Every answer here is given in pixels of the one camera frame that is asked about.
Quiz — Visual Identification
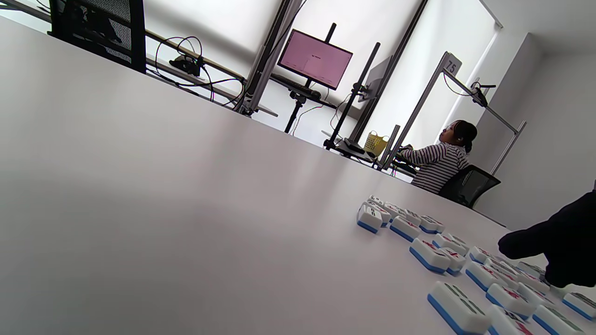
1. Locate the grey-backed monitor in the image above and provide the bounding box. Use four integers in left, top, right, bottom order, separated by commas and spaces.
358, 56, 393, 104

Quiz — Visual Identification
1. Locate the monitor with pink screen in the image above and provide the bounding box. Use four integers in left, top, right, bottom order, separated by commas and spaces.
278, 29, 353, 91

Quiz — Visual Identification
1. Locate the pile of mahjong tiles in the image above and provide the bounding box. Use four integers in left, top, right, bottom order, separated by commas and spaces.
356, 194, 596, 335

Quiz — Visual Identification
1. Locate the black mesh office chair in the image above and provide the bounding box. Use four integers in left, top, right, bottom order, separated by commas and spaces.
438, 165, 501, 208
48, 0, 147, 74

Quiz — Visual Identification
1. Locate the black monitor stand with tray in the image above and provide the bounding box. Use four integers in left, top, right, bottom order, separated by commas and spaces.
270, 22, 338, 134
324, 42, 401, 163

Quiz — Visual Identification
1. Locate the person's right hand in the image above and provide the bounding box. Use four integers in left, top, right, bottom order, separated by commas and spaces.
497, 190, 596, 288

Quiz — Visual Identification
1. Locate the black mounted camera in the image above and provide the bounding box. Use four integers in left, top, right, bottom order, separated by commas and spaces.
169, 55, 203, 78
469, 80, 497, 108

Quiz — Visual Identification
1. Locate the yellow plastic basket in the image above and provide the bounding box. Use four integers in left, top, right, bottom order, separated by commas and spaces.
363, 131, 390, 157

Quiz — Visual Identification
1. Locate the white standing desk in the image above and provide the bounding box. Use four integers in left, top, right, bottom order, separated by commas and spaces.
0, 0, 279, 118

